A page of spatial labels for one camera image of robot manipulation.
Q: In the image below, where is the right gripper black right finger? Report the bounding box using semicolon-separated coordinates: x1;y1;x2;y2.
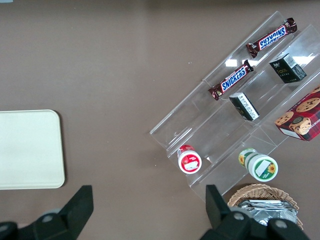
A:
197;184;311;240

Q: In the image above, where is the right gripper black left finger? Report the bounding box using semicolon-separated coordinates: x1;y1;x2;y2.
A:
0;184;94;240

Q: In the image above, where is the wicker basket with foil trays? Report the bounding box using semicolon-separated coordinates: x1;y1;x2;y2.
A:
227;183;305;231

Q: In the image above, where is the cream rectangular plastic tray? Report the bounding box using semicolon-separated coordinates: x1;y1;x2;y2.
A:
0;109;66;190

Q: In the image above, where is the stack of foil trays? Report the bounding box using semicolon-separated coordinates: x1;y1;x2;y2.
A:
236;199;300;227

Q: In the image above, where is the green and white jar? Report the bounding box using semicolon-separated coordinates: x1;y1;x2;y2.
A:
237;147;279;182

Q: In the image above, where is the red and white jar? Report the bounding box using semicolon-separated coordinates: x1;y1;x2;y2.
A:
176;144;203;174

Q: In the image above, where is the clear acrylic stepped display stand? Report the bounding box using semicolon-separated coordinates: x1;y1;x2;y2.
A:
149;10;320;198

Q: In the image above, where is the small black box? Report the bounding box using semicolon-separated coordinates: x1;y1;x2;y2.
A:
268;52;308;85
228;91;260;122

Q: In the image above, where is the red chocolate chip cookie box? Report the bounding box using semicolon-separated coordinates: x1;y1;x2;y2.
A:
274;84;320;142

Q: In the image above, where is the Snickers chocolate bar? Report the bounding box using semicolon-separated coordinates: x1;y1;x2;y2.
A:
245;17;298;59
208;59;255;101

